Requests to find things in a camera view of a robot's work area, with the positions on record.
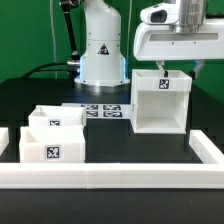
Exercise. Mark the white drawer cabinet box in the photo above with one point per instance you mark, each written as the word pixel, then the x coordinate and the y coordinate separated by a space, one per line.
pixel 159 104

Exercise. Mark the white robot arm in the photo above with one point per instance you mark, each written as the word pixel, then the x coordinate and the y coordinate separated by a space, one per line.
pixel 102 64

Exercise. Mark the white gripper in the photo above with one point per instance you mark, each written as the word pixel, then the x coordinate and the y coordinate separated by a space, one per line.
pixel 159 43

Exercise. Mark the white fence wall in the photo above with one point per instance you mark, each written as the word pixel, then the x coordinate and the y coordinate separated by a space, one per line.
pixel 209 173

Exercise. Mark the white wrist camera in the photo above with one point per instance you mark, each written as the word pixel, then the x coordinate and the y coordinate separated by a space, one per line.
pixel 163 13

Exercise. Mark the white marker plate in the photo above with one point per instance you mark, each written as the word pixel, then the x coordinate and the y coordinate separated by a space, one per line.
pixel 103 111

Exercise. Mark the white drawer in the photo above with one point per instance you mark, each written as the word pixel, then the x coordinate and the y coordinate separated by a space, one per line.
pixel 57 116
pixel 52 144

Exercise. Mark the white rear drawer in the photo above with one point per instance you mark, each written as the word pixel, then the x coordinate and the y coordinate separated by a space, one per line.
pixel 57 116

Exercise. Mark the white left side block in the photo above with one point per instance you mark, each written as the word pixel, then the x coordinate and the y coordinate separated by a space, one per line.
pixel 4 139

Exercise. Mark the white front drawer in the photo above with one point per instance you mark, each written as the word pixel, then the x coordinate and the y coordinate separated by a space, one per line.
pixel 52 144

